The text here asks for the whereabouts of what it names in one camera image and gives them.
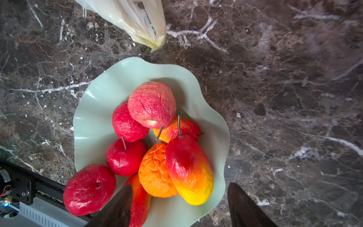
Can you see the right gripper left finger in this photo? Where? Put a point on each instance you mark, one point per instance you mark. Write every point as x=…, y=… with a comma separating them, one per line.
x=117, y=212

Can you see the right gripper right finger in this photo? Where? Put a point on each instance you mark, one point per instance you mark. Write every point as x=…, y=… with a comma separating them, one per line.
x=244, y=211

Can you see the red orange long fruit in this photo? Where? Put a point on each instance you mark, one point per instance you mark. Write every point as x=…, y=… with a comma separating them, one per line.
x=140, y=202

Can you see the red apple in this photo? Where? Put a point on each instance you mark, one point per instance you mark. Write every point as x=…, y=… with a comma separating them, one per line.
x=89, y=190
x=125, y=126
x=124, y=158

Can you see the yellow red mango fruit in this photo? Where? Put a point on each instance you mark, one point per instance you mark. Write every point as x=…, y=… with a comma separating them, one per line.
x=187, y=127

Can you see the pink yellow peach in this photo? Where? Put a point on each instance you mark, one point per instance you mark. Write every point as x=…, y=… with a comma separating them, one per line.
x=152, y=105

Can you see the translucent cream plastic bag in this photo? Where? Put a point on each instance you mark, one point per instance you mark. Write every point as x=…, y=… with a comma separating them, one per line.
x=143, y=21

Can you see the white perforated vent strip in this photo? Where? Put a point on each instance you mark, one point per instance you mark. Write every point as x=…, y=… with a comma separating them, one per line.
x=50, y=217

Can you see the light green wavy plate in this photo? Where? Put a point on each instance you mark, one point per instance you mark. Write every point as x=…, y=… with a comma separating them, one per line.
x=93, y=131

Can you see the small green circuit board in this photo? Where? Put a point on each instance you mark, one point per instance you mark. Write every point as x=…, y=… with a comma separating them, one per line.
x=8, y=211

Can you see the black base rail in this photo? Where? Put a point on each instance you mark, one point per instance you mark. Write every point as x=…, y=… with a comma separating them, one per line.
x=21, y=185

